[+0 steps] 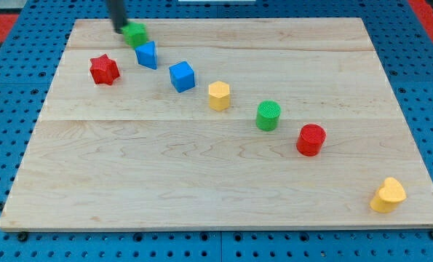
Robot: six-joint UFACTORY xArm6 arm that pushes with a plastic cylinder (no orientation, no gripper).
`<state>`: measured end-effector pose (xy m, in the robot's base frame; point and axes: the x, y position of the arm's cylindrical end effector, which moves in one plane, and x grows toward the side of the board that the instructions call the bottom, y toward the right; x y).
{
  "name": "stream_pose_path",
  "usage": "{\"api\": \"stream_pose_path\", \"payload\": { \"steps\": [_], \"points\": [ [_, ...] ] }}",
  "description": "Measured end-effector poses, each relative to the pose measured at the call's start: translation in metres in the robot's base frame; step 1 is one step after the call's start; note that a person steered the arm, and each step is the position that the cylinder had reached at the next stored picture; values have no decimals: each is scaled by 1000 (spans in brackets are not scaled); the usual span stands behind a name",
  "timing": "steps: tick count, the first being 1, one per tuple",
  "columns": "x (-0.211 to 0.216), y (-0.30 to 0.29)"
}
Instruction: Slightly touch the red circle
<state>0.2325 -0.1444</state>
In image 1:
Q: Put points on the green cylinder block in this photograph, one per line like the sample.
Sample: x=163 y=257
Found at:
x=268 y=113

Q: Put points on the yellow heart block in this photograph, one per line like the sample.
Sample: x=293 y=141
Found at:
x=388 y=196

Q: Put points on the wooden board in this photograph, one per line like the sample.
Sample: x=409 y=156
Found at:
x=139 y=156

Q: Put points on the yellow hexagon block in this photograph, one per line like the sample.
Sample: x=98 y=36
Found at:
x=219 y=95

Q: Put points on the red cylinder block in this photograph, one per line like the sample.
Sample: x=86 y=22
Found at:
x=311 y=139

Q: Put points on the blue cube block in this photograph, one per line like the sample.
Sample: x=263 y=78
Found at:
x=182 y=76

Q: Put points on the blue triangle block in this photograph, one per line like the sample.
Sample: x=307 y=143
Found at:
x=146 y=55

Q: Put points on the red star block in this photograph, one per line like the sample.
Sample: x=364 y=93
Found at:
x=104 y=70

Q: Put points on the black robot pusher stick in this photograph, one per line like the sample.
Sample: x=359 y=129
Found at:
x=117 y=13

